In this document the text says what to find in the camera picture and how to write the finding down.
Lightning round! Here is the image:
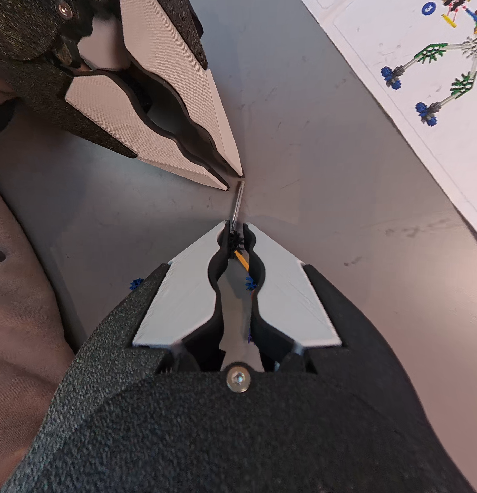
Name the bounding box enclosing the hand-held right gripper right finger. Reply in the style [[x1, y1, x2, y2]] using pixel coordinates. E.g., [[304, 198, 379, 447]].
[[243, 223, 342, 355]]

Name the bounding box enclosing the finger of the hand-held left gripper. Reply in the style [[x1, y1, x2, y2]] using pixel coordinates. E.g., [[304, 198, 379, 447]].
[[64, 74, 230, 192], [77, 0, 244, 178]]

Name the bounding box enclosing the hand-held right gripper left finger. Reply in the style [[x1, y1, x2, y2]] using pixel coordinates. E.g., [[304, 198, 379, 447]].
[[132, 220, 230, 349]]

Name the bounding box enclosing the blue yellow toy rod model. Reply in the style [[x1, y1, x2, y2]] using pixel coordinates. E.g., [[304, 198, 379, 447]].
[[129, 230, 258, 344]]

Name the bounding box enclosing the grey toy rod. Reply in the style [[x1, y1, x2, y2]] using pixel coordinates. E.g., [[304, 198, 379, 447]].
[[230, 181, 245, 232]]

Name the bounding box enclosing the white instruction sheet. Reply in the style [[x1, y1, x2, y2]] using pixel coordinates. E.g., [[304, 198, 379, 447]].
[[302, 0, 477, 243]]

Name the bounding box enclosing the grey desk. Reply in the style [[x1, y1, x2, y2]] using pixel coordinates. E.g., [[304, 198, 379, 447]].
[[0, 0, 477, 486]]

